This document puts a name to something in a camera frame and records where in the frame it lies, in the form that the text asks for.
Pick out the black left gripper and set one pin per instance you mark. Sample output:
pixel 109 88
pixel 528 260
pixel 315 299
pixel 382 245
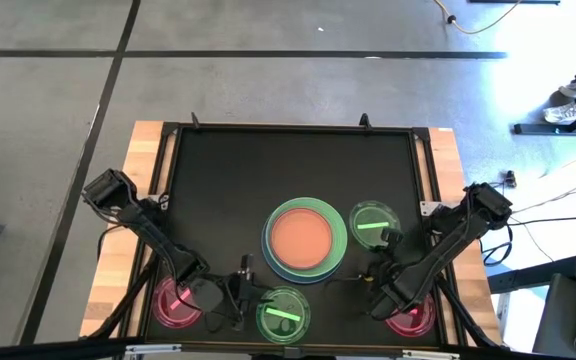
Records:
pixel 210 295

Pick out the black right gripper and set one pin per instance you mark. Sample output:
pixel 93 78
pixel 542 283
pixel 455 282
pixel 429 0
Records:
pixel 383 267

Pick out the large blue plastic plate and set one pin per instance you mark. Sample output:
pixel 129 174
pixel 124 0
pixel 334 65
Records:
pixel 288 278

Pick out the clear green plastic plate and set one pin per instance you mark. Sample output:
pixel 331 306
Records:
pixel 288 330
pixel 368 215

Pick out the purple plastic plate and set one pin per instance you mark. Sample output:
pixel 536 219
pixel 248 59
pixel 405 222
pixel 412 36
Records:
pixel 301 266

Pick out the large green plastic plate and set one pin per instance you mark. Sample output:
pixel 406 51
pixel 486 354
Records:
pixel 339 235

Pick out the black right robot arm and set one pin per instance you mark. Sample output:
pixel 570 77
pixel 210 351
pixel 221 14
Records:
pixel 443 250

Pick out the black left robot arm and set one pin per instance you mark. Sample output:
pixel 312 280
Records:
pixel 153 235

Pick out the clear pink plastic plate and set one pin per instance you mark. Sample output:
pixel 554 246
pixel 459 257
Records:
pixel 168 315
pixel 418 320

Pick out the black table mat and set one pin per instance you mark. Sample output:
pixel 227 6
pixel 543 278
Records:
pixel 228 200

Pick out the black floor beam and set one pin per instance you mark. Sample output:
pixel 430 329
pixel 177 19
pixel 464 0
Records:
pixel 518 280

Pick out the small black floor device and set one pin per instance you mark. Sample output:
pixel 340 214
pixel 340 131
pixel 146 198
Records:
pixel 510 178

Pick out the black stand foot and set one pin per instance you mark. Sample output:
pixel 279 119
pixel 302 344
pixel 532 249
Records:
pixel 543 129

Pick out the black crossbeam with silver brackets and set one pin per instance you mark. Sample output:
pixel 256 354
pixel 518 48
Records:
pixel 68 347

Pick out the silver arm base bracket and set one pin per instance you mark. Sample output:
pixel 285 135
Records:
pixel 429 208
pixel 161 201

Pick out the black frame clamp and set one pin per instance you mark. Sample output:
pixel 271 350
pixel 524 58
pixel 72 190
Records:
pixel 195 121
pixel 364 120

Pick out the black aluminium table frame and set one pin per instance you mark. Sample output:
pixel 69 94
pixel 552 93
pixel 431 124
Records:
pixel 288 126

